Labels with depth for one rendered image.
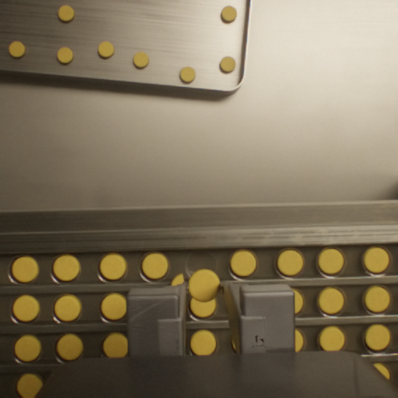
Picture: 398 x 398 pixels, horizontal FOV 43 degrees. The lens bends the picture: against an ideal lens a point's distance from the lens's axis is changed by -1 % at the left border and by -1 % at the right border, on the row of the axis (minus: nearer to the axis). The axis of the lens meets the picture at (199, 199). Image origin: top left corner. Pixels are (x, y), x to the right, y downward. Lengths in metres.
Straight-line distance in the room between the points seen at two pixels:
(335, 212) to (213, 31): 0.20
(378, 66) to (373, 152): 0.06
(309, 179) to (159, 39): 0.15
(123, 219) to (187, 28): 0.20
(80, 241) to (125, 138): 0.16
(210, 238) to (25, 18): 0.24
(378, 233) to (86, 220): 0.12
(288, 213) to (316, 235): 0.01
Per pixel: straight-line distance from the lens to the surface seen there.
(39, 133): 0.38
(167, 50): 0.38
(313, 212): 0.22
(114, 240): 0.22
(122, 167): 0.37
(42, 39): 0.39
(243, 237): 0.22
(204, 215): 0.22
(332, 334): 0.24
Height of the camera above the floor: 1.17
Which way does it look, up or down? 88 degrees down
